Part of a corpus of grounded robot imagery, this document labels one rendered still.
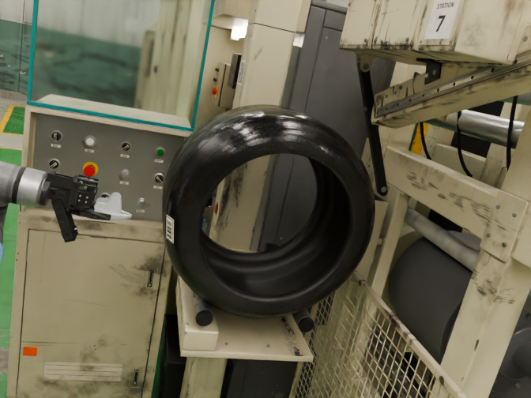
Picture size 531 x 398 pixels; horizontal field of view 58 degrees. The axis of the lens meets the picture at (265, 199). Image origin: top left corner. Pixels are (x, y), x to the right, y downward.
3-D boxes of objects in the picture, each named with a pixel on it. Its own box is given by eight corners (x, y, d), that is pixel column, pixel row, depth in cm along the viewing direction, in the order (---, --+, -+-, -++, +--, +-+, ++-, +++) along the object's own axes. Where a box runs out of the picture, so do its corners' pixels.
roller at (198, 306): (196, 270, 156) (184, 263, 154) (204, 259, 155) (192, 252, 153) (206, 329, 123) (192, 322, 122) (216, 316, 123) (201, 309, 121)
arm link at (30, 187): (13, 209, 110) (24, 197, 119) (36, 214, 111) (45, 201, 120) (21, 173, 108) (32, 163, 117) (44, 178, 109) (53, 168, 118)
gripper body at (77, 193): (98, 188, 113) (44, 174, 110) (90, 221, 115) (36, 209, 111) (101, 179, 120) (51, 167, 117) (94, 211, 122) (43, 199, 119)
